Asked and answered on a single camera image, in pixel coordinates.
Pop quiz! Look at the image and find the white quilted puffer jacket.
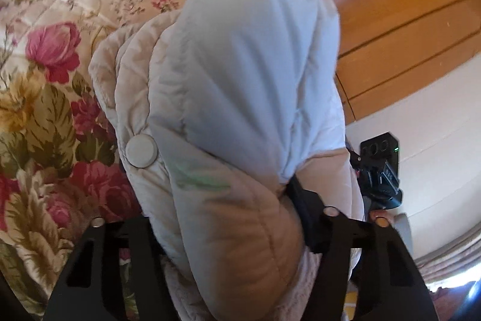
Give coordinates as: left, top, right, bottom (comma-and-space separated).
89, 0, 364, 320

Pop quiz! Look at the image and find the person's right hand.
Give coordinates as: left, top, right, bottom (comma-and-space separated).
369, 209, 395, 227

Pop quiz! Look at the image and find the floral bedspread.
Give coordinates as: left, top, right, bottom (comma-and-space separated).
1, 0, 185, 320

